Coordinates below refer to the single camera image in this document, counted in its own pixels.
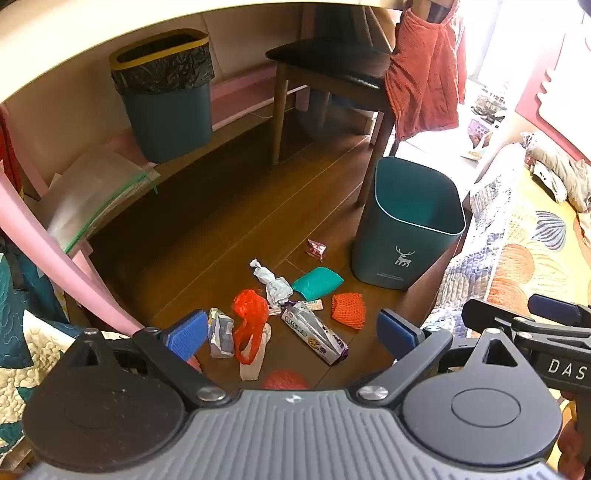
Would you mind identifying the teal bin with deer print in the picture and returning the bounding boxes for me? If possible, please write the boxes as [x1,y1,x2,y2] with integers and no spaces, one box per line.
[350,156,466,291]

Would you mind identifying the orange foam net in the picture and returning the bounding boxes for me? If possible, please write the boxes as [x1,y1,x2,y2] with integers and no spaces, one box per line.
[331,293,366,330]
[262,369,310,391]

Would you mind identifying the teal bin with black liner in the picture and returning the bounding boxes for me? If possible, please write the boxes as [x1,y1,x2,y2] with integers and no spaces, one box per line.
[109,28,216,164]

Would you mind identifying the orange-red knitted garment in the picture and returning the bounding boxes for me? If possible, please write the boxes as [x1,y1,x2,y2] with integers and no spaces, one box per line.
[384,0,468,141]

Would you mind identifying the dark wooden chair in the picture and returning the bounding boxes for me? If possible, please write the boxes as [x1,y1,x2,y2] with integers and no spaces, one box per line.
[265,9,402,208]

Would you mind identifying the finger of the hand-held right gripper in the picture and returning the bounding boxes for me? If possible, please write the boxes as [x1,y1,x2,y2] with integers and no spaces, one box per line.
[529,294,591,326]
[462,299,550,341]

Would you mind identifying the silver wrapper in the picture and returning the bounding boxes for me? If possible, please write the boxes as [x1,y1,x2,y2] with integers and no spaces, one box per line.
[208,308,236,360]

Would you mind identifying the teal and cream quilt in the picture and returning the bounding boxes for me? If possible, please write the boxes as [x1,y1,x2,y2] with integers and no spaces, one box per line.
[0,251,134,462]

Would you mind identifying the beige crumpled blanket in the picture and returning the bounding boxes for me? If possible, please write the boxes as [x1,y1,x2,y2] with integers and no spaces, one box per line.
[521,131,591,213]

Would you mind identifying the purple printed carton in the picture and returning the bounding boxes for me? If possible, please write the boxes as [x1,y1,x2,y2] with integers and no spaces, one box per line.
[466,117,494,151]

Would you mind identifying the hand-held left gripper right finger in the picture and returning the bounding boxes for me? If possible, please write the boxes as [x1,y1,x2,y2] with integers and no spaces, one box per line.
[355,308,525,409]

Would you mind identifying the purple and white quilt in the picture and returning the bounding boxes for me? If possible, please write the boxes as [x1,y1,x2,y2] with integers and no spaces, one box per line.
[422,157,525,330]

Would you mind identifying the yellow floral bedsheet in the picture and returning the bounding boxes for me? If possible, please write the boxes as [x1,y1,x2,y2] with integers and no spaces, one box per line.
[480,143,591,324]

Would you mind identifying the purple cookie box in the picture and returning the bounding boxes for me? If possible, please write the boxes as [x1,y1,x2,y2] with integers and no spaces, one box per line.
[281,302,349,366]

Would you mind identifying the red plastic bag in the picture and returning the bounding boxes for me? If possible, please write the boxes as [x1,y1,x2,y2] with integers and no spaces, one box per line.
[231,290,271,365]

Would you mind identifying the pink foam tube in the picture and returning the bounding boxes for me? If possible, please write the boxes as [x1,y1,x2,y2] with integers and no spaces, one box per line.
[0,173,144,335]

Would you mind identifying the white wrapper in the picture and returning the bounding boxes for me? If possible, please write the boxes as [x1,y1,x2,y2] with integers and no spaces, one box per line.
[249,258,294,308]

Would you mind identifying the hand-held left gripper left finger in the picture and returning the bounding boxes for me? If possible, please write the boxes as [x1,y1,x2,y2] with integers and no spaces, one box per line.
[69,310,232,409]

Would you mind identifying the white plastic bag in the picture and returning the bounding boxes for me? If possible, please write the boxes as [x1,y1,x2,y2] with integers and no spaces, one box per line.
[239,322,272,381]

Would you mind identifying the teal bubble mailer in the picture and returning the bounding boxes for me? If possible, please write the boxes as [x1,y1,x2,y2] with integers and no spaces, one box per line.
[292,267,345,300]

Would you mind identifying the clear plastic zip bag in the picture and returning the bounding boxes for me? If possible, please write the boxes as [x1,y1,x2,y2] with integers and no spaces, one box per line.
[46,147,160,254]

